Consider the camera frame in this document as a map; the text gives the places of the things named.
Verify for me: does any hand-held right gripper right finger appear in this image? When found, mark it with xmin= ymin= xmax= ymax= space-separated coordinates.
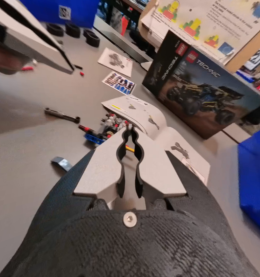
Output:
xmin=131 ymin=127 xmax=187 ymax=210

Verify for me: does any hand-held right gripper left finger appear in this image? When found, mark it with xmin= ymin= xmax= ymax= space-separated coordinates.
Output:
xmin=73 ymin=127 xmax=129 ymax=210

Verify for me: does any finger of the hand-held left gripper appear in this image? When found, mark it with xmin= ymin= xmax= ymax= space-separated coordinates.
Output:
xmin=4 ymin=0 xmax=75 ymax=71
xmin=0 ymin=0 xmax=74 ymax=75

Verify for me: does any grey lego chassis assembly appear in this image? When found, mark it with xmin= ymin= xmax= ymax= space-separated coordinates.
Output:
xmin=85 ymin=113 xmax=135 ymax=153

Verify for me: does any dark grey lego piece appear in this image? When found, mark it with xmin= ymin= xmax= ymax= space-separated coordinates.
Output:
xmin=51 ymin=156 xmax=73 ymax=173

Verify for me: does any red black lego pin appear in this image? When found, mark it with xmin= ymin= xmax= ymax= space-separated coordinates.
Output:
xmin=78 ymin=124 xmax=95 ymax=133

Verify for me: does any black lego shock absorber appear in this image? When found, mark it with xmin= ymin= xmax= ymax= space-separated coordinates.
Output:
xmin=44 ymin=107 xmax=81 ymax=124

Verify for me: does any lego set box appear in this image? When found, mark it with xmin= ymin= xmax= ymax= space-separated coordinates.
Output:
xmin=142 ymin=30 xmax=260 ymax=140

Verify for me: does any person's left hand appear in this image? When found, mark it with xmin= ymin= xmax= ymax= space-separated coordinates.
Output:
xmin=0 ymin=43 xmax=29 ymax=75

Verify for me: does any blue storage bin with tag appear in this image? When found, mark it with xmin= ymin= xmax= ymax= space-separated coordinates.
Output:
xmin=19 ymin=0 xmax=100 ymax=28

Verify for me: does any open instruction booklet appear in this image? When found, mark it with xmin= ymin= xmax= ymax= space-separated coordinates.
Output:
xmin=101 ymin=95 xmax=211 ymax=186

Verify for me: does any small closed instruction booklet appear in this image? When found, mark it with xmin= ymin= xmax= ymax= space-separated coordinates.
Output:
xmin=97 ymin=47 xmax=134 ymax=78

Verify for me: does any orange cone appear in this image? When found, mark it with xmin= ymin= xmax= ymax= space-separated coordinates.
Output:
xmin=121 ymin=16 xmax=130 ymax=36

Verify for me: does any colourful sticker sheet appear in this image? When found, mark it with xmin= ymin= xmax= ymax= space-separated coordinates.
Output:
xmin=102 ymin=71 xmax=136 ymax=96

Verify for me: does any cardboard display board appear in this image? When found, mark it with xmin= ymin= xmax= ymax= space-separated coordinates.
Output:
xmin=138 ymin=0 xmax=260 ymax=73

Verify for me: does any printed instruction sheet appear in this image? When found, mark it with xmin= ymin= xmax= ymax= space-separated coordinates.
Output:
xmin=141 ymin=0 xmax=260 ymax=61

